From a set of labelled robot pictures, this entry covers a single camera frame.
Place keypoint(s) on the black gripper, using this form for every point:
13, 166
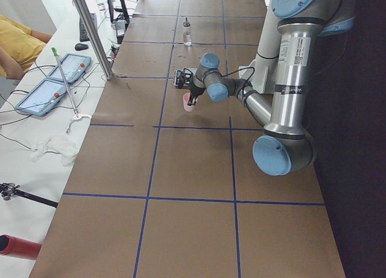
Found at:
195, 91

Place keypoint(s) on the pink paper cup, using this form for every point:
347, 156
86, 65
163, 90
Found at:
188, 105

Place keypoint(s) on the clear glass sauce bottle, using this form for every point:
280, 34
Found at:
187, 39

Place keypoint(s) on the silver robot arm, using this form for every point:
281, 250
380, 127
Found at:
274, 86

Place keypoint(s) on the grey digital kitchen scale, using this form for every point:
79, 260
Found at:
176, 77

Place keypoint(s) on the black computer mouse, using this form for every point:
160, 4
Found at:
81, 46

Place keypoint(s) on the white crumpled cloth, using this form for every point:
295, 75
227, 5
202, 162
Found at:
61, 145

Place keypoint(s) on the metal grabber stick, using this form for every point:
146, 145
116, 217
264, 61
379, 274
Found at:
77, 115

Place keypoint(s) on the near blue teach pendant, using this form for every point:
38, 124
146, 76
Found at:
42, 98

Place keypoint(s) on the person in yellow shirt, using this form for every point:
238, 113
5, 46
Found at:
20, 46

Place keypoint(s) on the red cylinder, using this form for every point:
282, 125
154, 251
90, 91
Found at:
20, 248

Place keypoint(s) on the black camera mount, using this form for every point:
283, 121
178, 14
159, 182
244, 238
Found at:
184, 77

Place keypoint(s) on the white pedestal column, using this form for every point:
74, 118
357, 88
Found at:
266, 61

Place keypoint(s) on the aluminium frame post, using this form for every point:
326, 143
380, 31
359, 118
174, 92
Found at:
97, 46

